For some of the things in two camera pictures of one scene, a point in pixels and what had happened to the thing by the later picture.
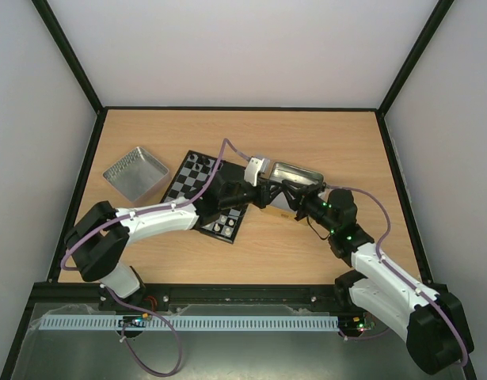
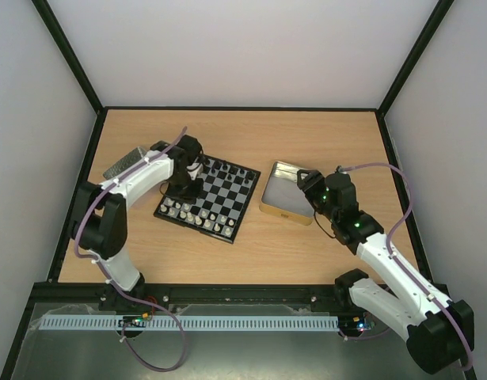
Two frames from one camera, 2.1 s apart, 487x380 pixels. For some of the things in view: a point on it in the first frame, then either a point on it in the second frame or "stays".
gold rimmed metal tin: [280, 207] stays
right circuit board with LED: [356, 323] stays
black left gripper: [264, 193] → [191, 198]
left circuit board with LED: [136, 321] stays
